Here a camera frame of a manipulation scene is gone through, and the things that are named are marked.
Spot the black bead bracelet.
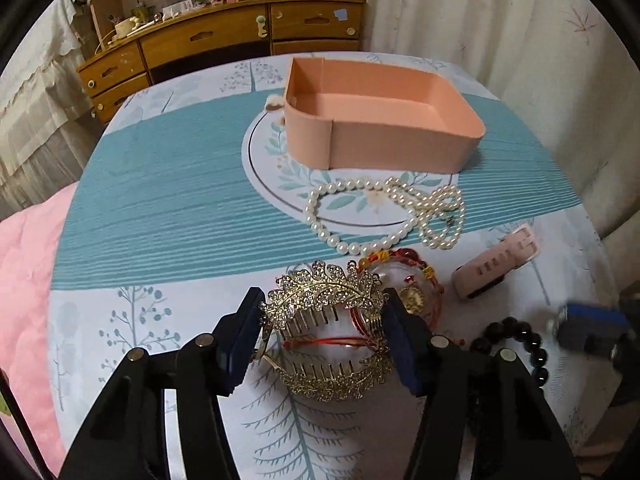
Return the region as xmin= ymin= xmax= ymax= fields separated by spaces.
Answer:
xmin=466 ymin=314 xmax=550 ymax=388

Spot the gold rhinestone hair comb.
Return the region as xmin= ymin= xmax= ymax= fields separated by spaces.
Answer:
xmin=260 ymin=260 xmax=386 ymax=330

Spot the gold coin pendant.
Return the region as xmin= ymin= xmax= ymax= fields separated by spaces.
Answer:
xmin=398 ymin=285 xmax=425 ymax=315

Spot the tree print tablecloth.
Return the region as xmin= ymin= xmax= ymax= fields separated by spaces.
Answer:
xmin=48 ymin=53 xmax=618 ymax=479

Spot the white lace cloth cover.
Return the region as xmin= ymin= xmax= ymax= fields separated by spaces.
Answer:
xmin=0 ymin=0 xmax=109 ymax=221

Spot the pink cardboard tray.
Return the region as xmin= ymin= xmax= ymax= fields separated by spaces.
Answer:
xmin=284 ymin=58 xmax=486 ymax=174

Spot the cream patterned curtain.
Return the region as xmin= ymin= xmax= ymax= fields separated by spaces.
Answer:
xmin=364 ymin=0 xmax=639 ymax=236

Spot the wooden desk with drawers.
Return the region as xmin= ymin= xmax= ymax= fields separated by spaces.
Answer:
xmin=78 ymin=0 xmax=366 ymax=125

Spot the pink smart band watch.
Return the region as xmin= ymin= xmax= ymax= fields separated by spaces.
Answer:
xmin=451 ymin=223 xmax=540 ymax=300

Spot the red string bracelet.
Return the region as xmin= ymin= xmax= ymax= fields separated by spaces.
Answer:
xmin=282 ymin=246 xmax=445 ymax=351

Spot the pink blanket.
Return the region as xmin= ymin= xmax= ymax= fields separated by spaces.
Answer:
xmin=1 ymin=184 xmax=77 ymax=474

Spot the white pearl necklace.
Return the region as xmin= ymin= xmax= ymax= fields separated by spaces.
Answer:
xmin=302 ymin=175 xmax=467 ymax=257

